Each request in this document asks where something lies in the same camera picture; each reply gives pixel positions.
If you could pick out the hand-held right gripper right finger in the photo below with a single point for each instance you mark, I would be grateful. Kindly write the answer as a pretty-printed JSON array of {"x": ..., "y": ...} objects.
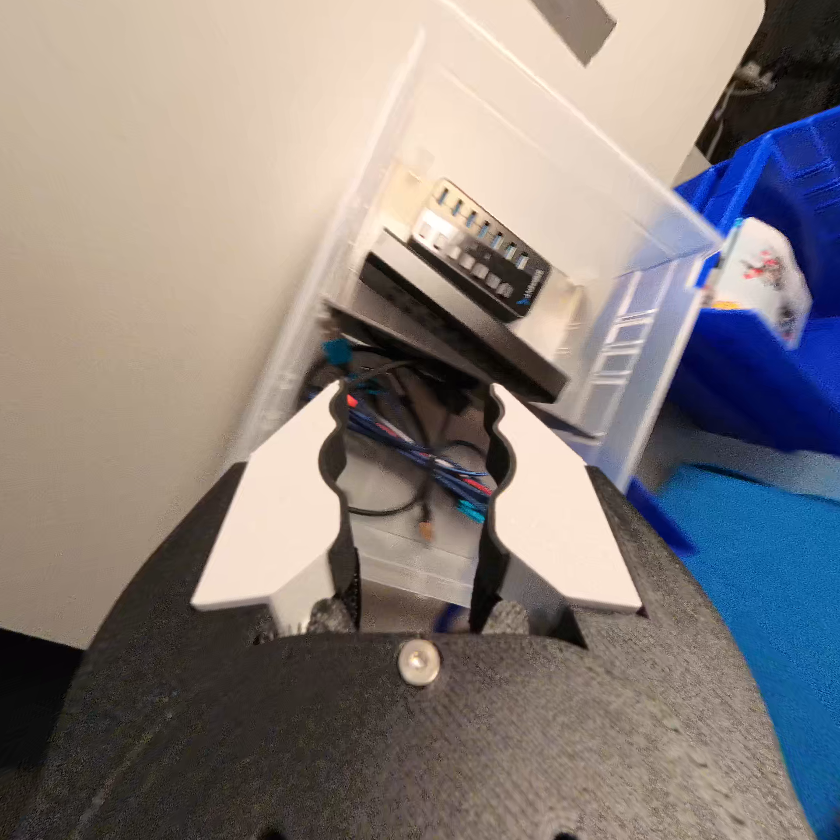
[{"x": 564, "y": 531}]

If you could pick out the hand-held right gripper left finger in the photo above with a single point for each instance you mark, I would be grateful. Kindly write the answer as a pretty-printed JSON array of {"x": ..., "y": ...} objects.
[{"x": 275, "y": 525}]

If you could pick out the blue plastic bin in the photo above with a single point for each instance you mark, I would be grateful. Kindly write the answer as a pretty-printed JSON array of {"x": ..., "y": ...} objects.
[{"x": 754, "y": 380}]

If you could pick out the black silver USB hub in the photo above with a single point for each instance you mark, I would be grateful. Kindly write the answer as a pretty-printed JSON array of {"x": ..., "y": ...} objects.
[{"x": 485, "y": 262}]

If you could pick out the clear plastic bin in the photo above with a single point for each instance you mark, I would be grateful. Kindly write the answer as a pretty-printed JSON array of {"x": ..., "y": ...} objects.
[{"x": 525, "y": 164}]

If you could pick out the black bin divider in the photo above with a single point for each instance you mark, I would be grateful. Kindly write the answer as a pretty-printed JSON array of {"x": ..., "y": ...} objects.
[{"x": 492, "y": 364}]

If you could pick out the white printed packet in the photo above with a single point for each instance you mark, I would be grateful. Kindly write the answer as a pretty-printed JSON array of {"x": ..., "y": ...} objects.
[{"x": 754, "y": 262}]

